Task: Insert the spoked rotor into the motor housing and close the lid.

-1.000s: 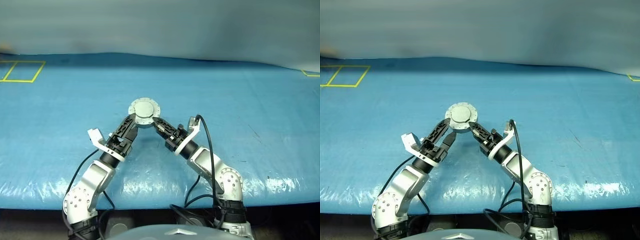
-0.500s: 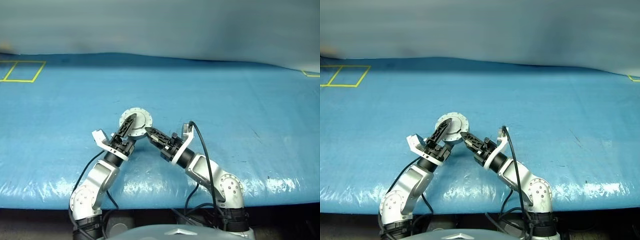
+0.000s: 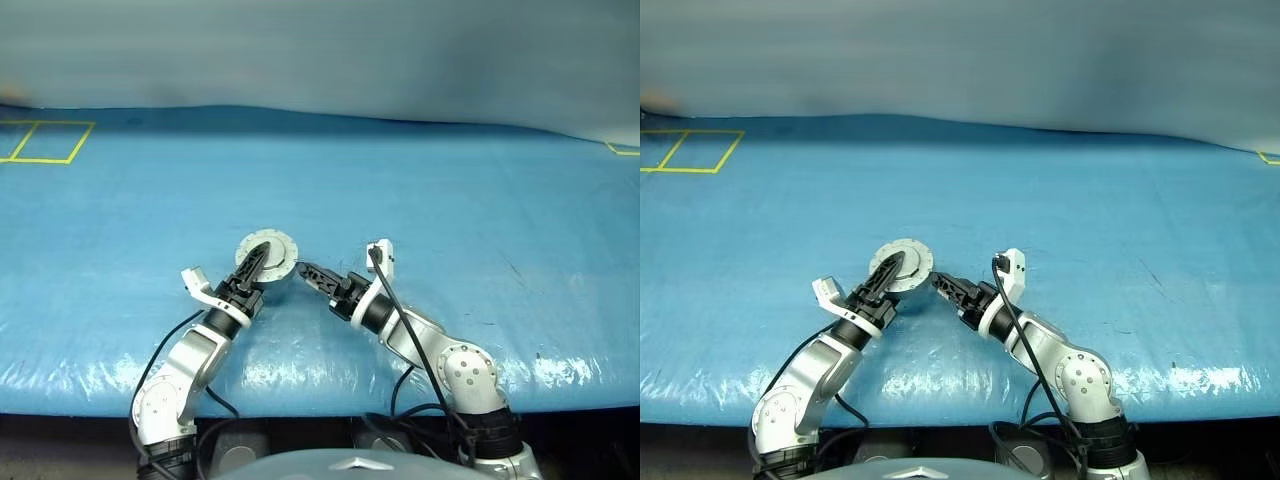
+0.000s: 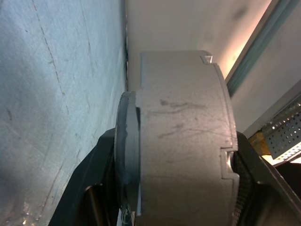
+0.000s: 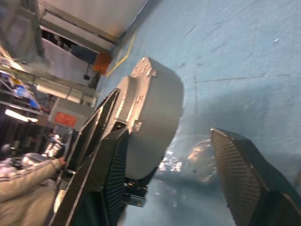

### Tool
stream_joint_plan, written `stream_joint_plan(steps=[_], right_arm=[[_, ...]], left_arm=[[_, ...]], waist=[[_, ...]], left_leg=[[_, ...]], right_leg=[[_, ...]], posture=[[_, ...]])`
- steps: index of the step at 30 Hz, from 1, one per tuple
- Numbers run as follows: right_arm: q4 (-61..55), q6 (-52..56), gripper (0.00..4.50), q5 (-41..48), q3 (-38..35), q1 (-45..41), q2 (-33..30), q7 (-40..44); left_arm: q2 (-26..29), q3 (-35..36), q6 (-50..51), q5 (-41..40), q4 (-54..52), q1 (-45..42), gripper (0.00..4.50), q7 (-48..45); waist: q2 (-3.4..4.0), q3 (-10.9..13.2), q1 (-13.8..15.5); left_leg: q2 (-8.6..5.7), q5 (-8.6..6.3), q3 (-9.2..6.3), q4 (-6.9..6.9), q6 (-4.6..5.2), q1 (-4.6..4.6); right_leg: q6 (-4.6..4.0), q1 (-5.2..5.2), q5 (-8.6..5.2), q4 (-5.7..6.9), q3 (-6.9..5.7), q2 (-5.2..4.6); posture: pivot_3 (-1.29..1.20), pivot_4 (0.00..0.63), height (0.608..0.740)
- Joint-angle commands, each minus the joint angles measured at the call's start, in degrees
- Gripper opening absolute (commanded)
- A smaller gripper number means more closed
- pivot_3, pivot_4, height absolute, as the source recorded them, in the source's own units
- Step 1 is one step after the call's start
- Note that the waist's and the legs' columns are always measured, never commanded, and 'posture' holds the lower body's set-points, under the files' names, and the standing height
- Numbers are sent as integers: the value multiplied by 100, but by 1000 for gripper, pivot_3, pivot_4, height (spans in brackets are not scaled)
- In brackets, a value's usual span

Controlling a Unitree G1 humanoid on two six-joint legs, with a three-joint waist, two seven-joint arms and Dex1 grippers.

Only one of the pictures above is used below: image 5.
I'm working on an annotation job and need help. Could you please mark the grey round motor housing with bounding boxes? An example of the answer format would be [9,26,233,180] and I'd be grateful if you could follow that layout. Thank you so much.
[123,61,184,209]

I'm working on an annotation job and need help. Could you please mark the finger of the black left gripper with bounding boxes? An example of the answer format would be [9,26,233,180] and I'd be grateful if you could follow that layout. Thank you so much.
[63,88,120,176]

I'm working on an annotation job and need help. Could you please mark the orange box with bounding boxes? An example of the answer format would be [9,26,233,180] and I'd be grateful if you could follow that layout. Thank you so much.
[94,52,111,75]

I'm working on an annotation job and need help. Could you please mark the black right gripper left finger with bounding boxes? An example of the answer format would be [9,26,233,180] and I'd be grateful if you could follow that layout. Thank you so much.
[48,128,130,226]

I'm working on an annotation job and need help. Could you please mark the white tube light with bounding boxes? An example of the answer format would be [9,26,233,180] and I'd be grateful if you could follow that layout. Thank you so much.
[4,108,39,123]

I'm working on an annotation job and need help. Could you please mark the beige jacket sleeve arm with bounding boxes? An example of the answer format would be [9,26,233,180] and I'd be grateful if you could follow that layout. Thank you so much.
[0,158,63,226]

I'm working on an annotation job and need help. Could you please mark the grey box with red label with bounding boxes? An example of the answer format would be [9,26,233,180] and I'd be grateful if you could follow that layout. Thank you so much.
[48,97,87,129]

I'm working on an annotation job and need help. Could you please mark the grey round housing lid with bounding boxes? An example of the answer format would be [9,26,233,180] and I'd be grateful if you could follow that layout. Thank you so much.
[112,56,158,132]

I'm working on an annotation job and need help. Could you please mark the white panel with metal frame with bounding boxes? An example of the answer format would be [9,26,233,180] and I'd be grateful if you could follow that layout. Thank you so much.
[39,0,152,47]

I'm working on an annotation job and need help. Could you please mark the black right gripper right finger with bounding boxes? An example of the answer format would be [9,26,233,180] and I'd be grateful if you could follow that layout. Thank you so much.
[210,128,301,226]

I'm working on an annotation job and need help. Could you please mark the metal shelf rack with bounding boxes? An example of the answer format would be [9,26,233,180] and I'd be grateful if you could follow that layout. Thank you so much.
[0,44,99,118]

